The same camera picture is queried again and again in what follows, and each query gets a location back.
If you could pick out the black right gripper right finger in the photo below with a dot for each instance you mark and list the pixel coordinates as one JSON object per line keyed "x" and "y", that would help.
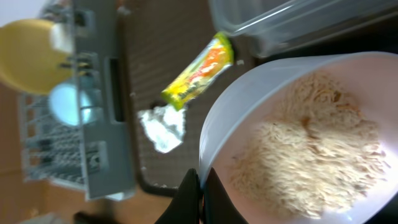
{"x": 217, "y": 205}

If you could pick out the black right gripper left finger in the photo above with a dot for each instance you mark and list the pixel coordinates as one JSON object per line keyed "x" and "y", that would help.
{"x": 184, "y": 207}

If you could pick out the white small plate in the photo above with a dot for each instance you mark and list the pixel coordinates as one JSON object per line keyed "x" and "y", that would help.
{"x": 370, "y": 76}

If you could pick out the light blue bowl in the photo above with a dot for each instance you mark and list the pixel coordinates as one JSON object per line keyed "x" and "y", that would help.
{"x": 66, "y": 103}

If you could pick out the cream cup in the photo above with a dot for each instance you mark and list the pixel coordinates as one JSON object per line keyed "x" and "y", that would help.
{"x": 61, "y": 38}

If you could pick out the yellow plate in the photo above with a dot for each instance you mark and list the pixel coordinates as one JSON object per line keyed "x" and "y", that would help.
{"x": 28, "y": 61}

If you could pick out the grey dishwasher rack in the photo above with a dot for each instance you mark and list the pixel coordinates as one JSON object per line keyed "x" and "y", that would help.
{"x": 93, "y": 157}

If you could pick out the rice food waste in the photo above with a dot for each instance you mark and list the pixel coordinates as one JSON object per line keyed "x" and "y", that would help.
{"x": 314, "y": 152}

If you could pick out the crumpled white tissue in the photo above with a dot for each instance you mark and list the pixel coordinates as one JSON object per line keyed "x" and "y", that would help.
{"x": 164, "y": 126}

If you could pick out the Apollo snack wrapper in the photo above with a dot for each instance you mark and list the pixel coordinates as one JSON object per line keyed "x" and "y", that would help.
{"x": 215, "y": 58}

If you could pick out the brown serving tray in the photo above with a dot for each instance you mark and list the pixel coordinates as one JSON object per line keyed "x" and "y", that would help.
{"x": 161, "y": 38}

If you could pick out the clear plastic bin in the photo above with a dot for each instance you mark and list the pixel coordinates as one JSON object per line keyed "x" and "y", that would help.
{"x": 276, "y": 26}

